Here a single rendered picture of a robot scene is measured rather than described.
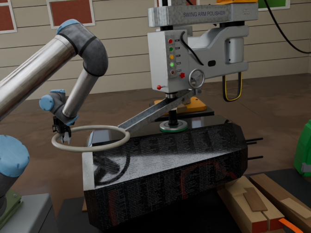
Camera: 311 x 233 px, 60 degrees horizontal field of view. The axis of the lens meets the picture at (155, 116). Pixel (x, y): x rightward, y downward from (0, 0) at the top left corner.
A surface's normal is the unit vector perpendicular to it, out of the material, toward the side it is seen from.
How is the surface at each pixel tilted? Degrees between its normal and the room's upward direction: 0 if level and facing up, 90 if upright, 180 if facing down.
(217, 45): 90
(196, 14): 90
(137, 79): 90
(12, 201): 45
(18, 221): 0
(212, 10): 90
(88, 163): 59
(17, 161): 50
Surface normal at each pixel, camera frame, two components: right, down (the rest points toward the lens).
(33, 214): -0.08, -0.95
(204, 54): 0.55, 0.20
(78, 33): 0.36, -0.13
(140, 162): 0.07, -0.49
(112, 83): 0.07, 0.29
